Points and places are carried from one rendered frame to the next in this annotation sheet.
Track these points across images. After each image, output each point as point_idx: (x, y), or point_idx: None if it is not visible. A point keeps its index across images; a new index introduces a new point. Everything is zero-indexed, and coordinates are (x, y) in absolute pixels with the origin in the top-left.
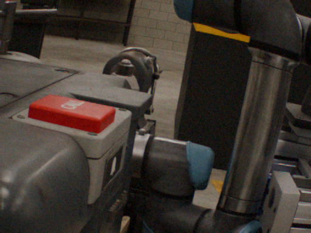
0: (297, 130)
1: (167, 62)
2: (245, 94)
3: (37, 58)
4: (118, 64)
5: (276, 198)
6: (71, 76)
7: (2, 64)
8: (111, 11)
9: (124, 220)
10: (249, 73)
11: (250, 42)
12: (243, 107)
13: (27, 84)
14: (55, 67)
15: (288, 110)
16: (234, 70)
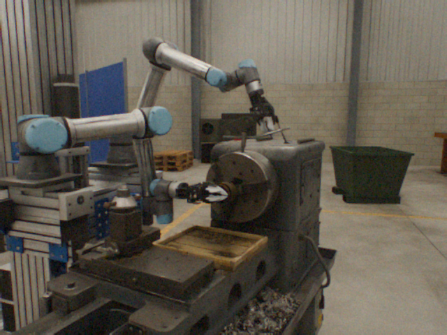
0: (70, 183)
1: None
2: (153, 154)
3: (228, 153)
4: (128, 189)
5: (158, 176)
6: (231, 143)
7: (247, 144)
8: None
9: (158, 241)
10: (151, 146)
11: (153, 135)
12: (154, 158)
13: None
14: (232, 144)
15: (63, 178)
16: None
